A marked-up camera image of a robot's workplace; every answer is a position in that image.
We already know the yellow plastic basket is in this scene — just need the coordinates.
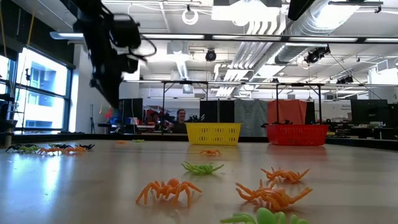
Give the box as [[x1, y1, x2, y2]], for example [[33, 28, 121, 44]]
[[185, 122, 243, 146]]

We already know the long LED light bar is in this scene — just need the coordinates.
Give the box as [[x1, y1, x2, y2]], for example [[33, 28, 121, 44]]
[[49, 30, 398, 44]]

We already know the black spotlight cluster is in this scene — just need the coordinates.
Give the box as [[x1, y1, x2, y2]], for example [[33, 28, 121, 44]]
[[303, 45, 331, 65]]

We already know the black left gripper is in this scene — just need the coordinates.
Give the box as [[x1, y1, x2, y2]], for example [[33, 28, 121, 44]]
[[81, 14, 142, 109]]

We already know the large window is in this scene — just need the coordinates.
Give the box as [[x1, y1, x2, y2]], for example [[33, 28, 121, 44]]
[[12, 46, 74, 133]]

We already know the person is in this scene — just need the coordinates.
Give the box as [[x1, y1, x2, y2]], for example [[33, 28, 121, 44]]
[[170, 108, 188, 134]]

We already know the white cable coil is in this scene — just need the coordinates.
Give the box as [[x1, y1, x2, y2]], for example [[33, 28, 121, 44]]
[[182, 8, 200, 26]]

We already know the black rig frame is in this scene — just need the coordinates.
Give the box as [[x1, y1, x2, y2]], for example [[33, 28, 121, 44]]
[[121, 79, 210, 135], [273, 82, 326, 125]]

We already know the grey curtain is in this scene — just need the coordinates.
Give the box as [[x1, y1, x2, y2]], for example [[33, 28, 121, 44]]
[[234, 98, 269, 138]]

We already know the white ceiling fixture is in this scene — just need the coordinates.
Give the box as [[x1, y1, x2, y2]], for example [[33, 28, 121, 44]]
[[211, 0, 287, 35]]

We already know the black monitor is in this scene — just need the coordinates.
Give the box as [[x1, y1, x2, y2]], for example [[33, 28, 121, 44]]
[[350, 99, 389, 124], [111, 98, 144, 126]]

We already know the black panel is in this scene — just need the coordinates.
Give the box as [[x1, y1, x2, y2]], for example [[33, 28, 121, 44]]
[[199, 99, 236, 124]]

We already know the thin black stand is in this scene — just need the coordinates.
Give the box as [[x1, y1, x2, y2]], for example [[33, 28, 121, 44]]
[[89, 104, 96, 134]]

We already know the silver ventilation duct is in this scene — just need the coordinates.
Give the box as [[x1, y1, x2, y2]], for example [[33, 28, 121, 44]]
[[262, 0, 361, 65]]

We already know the orange cloth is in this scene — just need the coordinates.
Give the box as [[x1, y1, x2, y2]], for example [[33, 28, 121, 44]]
[[267, 99, 308, 126]]

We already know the red plastic basket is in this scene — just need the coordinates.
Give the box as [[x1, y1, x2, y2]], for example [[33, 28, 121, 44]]
[[265, 123, 330, 147]]

